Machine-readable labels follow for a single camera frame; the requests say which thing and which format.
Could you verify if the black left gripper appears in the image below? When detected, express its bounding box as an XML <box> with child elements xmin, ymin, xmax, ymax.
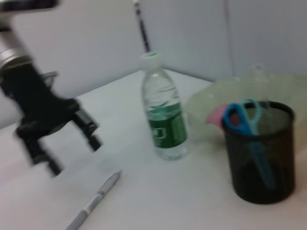
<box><xmin>0</xmin><ymin>61</ymin><xmax>103</xmax><ymax>178</ymax></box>

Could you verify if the silver white pen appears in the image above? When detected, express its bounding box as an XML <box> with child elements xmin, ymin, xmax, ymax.
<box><xmin>64</xmin><ymin>170</ymin><xmax>123</xmax><ymax>230</ymax></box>

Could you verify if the green label water bottle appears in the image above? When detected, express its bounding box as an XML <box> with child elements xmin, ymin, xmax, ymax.
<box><xmin>139</xmin><ymin>50</ymin><xmax>190</xmax><ymax>161</ymax></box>

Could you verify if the pink peach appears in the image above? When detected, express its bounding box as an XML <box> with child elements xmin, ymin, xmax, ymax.
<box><xmin>206</xmin><ymin>103</ymin><xmax>231</xmax><ymax>127</ymax></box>

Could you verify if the translucent green fruit bowl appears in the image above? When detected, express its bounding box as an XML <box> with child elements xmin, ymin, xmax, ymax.
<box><xmin>184</xmin><ymin>63</ymin><xmax>307</xmax><ymax>146</ymax></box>

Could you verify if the black mesh pen cup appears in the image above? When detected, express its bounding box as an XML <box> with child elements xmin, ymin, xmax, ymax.
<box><xmin>222</xmin><ymin>100</ymin><xmax>296</xmax><ymax>205</ymax></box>

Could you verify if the silver left gripper plug stub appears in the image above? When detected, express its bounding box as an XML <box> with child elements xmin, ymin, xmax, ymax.
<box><xmin>43</xmin><ymin>71</ymin><xmax>59</xmax><ymax>86</ymax></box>

